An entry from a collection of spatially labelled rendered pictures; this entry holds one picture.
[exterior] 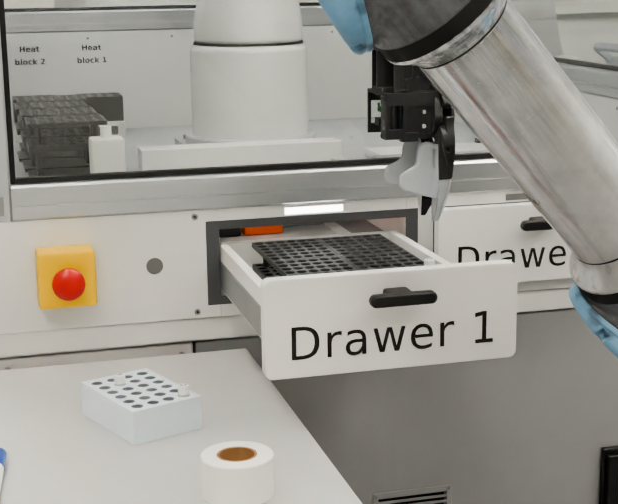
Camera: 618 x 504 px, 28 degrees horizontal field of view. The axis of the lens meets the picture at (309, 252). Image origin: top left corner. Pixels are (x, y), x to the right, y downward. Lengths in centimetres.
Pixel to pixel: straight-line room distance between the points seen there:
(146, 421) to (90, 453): 7
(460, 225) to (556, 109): 74
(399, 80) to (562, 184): 44
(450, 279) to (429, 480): 53
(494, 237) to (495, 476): 37
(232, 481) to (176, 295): 52
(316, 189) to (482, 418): 43
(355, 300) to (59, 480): 36
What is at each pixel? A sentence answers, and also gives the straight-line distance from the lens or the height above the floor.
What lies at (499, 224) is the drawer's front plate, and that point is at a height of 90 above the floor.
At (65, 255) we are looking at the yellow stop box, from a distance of 158.
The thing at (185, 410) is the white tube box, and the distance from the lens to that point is 137.
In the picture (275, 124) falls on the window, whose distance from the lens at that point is 166.
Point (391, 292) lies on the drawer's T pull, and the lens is 134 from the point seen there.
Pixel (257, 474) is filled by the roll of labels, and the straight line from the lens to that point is 119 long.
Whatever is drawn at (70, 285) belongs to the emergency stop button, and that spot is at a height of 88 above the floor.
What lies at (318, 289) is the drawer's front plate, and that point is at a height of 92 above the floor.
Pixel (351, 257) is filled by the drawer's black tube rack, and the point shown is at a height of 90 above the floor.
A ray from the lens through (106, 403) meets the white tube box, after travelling 139.
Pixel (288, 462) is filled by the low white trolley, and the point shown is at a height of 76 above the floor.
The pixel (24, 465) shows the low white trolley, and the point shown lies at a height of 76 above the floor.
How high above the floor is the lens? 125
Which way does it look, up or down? 13 degrees down
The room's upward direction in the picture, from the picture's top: 1 degrees counter-clockwise
